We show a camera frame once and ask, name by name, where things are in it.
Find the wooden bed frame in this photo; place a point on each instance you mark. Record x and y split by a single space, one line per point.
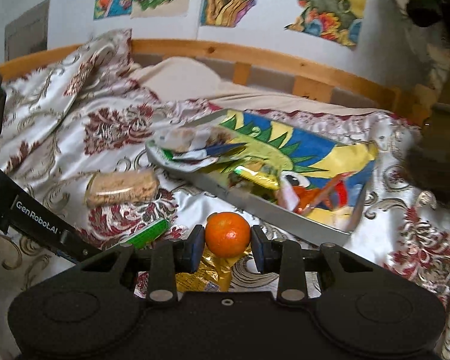
311 81

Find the orange tangerine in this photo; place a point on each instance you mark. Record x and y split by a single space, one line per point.
227 234

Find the orange red snack wrapper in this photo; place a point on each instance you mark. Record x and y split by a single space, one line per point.
302 201

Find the brown hanging coat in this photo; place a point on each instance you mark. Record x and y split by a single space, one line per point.
427 163

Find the yellow landscape drawing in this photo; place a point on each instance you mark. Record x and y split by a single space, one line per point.
333 20

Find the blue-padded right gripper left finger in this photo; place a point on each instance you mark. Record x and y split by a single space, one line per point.
169 258

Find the bread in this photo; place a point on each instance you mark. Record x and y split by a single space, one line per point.
146 235

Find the grey wall panel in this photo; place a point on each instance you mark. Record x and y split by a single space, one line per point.
28 33

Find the clear-wrapped biscuit roll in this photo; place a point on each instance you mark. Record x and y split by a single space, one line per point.
112 188

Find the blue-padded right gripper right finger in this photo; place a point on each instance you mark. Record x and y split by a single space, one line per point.
285 259

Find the floral satin bedspread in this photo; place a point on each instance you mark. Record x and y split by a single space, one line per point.
65 122

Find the gold foil snack packet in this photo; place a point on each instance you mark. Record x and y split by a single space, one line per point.
214 274

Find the white green snack packet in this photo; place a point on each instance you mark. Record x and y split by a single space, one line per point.
192 144

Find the grey tray with dinosaur drawing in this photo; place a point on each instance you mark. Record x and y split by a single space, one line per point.
306 184

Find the cream pillow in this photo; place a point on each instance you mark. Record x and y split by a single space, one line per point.
178 79

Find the yellow snack packet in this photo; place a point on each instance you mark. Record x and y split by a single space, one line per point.
263 175

